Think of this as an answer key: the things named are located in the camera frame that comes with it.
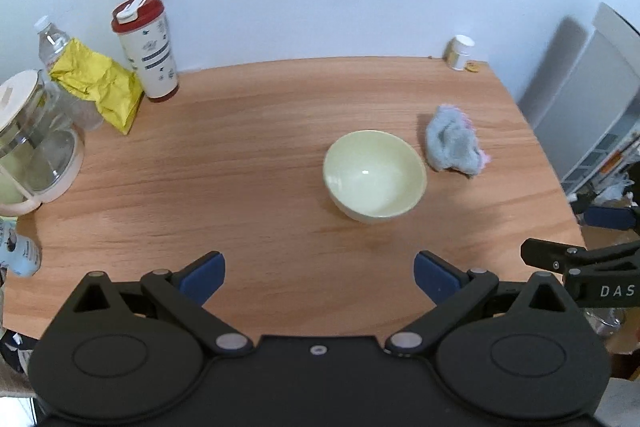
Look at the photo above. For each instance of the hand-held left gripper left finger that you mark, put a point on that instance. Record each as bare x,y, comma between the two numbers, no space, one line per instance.
205,277

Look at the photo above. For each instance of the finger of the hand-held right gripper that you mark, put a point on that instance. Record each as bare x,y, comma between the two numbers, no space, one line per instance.
610,217
550,254

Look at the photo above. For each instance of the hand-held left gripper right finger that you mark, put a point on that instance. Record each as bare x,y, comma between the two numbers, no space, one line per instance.
435,277

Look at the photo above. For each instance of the pale yellow bowl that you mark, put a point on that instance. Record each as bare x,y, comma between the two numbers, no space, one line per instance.
375,177

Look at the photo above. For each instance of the grey and pink cleaning cloth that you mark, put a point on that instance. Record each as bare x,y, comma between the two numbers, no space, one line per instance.
452,142

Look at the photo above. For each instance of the cluttered storage shelf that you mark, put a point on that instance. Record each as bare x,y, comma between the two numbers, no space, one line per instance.
607,172

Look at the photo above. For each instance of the white storage cabinet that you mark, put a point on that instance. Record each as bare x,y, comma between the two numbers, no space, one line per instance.
575,97

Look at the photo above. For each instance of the small bottle with blue label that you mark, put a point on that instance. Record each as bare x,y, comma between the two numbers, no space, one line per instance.
17,252

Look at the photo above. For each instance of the small gold disc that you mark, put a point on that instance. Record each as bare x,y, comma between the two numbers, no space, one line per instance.
472,67

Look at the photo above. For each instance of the glass jug with cream lid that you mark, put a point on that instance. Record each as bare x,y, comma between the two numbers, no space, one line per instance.
35,147

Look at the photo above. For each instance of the yellow crumpled bag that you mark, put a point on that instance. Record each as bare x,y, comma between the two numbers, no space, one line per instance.
105,87

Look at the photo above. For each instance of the small jar with white lid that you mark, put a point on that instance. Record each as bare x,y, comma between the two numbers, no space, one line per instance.
459,52

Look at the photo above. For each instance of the white tumbler with red lid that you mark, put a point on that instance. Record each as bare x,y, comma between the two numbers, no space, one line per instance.
150,52

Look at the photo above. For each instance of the clear plastic water bottle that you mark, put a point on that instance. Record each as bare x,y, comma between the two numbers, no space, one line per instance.
50,42

